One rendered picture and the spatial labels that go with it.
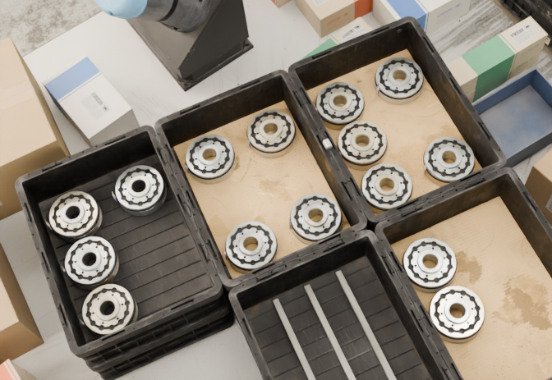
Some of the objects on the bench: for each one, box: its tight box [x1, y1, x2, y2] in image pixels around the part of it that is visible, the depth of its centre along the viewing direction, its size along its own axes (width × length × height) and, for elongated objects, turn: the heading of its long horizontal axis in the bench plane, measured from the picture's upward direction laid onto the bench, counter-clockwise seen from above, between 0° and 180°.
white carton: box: [373, 0, 473, 34], centre depth 209 cm, size 20×12×9 cm, turn 122°
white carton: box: [42, 53, 140, 147], centre depth 203 cm, size 20×12×9 cm, turn 41°
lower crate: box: [85, 290, 234, 380], centre depth 183 cm, size 40×30×12 cm
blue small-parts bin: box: [472, 67, 552, 168], centre depth 194 cm, size 20×15×7 cm
